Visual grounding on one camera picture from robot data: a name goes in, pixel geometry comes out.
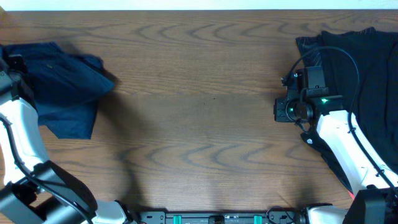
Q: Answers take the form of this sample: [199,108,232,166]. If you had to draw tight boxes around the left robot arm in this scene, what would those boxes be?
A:
[1,71,141,223]

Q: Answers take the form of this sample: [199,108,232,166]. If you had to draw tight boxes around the pink red garment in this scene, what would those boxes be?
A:
[348,191,355,200]

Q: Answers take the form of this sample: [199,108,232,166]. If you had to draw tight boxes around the black garment pile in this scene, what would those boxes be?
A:
[295,26,398,195]

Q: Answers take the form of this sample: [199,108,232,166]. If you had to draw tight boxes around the folded dark blue garment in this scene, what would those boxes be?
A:
[37,54,105,140]

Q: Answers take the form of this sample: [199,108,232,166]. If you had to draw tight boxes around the dark blue shorts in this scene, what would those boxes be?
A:
[1,42,114,107]

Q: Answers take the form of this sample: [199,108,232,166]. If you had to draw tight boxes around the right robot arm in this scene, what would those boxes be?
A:
[274,95,397,223]

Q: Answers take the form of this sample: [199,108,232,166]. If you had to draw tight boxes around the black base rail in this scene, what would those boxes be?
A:
[136,203,335,224]

